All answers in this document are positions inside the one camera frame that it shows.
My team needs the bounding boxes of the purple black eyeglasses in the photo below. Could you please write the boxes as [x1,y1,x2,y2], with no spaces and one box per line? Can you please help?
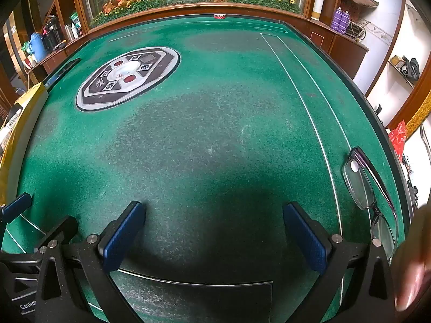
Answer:
[342,146,399,259]

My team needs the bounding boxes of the gold and white mailer bag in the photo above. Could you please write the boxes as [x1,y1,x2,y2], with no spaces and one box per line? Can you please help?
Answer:
[0,81,49,202]

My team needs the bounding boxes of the green packet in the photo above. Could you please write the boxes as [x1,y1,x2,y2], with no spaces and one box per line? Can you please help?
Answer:
[70,12,83,37]

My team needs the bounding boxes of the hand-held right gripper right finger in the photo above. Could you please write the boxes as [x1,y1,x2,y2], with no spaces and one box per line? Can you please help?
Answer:
[283,202,397,323]

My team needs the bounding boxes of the red plastic bag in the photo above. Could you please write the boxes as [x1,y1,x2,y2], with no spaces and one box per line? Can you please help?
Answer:
[388,119,408,157]

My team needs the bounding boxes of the person's right hand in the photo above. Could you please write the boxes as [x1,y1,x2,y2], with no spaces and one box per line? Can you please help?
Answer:
[390,203,431,312]

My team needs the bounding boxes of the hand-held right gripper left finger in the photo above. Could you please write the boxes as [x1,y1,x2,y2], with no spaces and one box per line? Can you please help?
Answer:
[34,201,146,323]

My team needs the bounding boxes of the round table control panel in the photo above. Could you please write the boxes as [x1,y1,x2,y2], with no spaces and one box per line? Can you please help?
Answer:
[76,46,180,112]

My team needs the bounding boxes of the blue thermos jug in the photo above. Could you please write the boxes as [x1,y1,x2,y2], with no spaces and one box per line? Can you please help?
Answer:
[27,33,48,63]

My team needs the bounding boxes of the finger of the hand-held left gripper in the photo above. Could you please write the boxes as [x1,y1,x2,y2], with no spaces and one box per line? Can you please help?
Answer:
[33,215,79,249]
[0,193,33,225]

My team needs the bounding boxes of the black items on shelf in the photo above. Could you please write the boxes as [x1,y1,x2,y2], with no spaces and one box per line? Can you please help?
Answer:
[401,57,421,81]

